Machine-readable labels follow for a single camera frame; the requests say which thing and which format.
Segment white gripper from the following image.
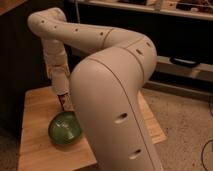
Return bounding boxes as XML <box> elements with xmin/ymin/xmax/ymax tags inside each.
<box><xmin>45</xmin><ymin>61</ymin><xmax>70</xmax><ymax>79</ymax></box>

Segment white ceramic cup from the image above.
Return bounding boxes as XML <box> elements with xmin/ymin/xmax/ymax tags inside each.
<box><xmin>51</xmin><ymin>71</ymin><xmax>69</xmax><ymax>95</ymax></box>

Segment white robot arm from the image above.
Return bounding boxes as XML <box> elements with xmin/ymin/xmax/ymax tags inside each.
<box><xmin>28</xmin><ymin>8</ymin><xmax>163</xmax><ymax>171</ymax></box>

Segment green bowl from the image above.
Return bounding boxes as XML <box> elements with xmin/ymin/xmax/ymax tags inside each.
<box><xmin>48</xmin><ymin>111</ymin><xmax>82</xmax><ymax>145</ymax></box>

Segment metal stand pole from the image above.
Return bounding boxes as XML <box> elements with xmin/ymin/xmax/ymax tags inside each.
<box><xmin>74</xmin><ymin>0</ymin><xmax>81</xmax><ymax>23</ymax></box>

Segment white shelf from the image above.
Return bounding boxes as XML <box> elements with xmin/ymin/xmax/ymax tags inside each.
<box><xmin>69</xmin><ymin>0</ymin><xmax>213</xmax><ymax>21</ymax></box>

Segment black handle loop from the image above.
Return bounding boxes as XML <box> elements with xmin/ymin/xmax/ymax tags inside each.
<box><xmin>169</xmin><ymin>57</ymin><xmax>201</xmax><ymax>68</ymax></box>

